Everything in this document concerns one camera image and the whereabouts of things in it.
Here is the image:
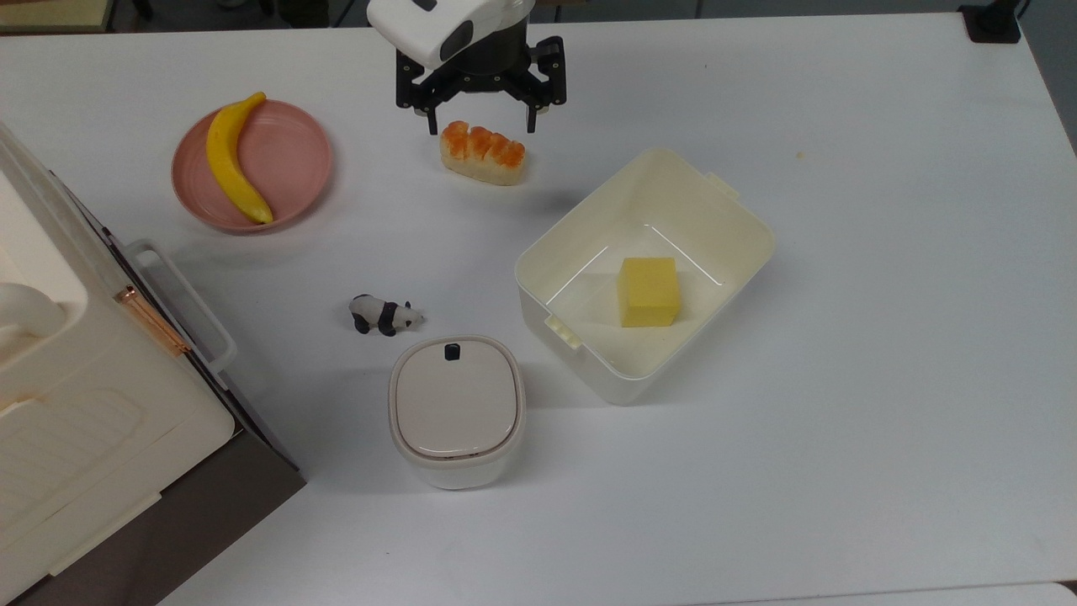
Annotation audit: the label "small panda figurine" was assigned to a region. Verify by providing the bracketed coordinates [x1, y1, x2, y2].
[349, 294, 425, 338]

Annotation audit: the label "yellow banana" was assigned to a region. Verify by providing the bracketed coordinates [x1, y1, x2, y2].
[206, 91, 275, 226]

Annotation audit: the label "wooden side table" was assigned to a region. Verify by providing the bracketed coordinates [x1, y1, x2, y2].
[0, 0, 117, 33]

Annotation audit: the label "black table clamp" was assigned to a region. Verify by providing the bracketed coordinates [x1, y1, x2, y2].
[958, 0, 1029, 45]

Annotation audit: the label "orange glazed bread loaf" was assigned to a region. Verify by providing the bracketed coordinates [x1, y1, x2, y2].
[439, 120, 528, 187]

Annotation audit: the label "white lidded bin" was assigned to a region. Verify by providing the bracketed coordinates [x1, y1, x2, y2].
[388, 335, 527, 491]

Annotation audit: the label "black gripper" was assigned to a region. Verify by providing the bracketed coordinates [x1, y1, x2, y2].
[395, 17, 568, 136]

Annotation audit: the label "cream plastic box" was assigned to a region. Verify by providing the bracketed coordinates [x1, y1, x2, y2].
[514, 149, 776, 407]

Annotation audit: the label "pink round plate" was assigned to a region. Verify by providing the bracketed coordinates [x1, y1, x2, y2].
[171, 99, 335, 235]

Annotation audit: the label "yellow sponge cube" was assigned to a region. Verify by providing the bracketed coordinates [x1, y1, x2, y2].
[618, 257, 682, 329]

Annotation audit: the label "cream toy oven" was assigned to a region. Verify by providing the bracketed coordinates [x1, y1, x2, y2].
[0, 122, 307, 606]

